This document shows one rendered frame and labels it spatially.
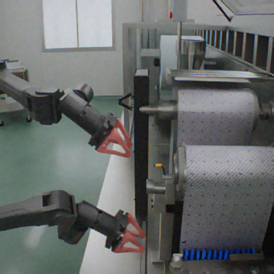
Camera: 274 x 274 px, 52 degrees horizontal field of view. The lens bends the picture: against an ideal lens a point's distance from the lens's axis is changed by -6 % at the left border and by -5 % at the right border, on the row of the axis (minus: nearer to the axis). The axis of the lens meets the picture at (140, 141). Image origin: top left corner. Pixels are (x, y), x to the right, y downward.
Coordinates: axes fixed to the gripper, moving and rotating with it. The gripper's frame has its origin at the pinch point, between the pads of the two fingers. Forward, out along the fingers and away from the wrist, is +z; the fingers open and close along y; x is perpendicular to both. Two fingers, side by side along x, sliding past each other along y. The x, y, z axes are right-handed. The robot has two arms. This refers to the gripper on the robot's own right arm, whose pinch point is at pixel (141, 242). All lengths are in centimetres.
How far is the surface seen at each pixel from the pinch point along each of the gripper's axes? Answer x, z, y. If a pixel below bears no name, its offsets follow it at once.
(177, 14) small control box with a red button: 57, -21, -57
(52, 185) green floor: -138, -28, -201
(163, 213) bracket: 6.7, 3.0, -7.8
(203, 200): 19.8, 5.6, 0.5
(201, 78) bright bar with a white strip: 42, -6, -29
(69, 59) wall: -95, -132, -557
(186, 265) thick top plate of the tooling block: 3.8, 11.5, 5.7
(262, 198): 28.3, 18.5, 0.6
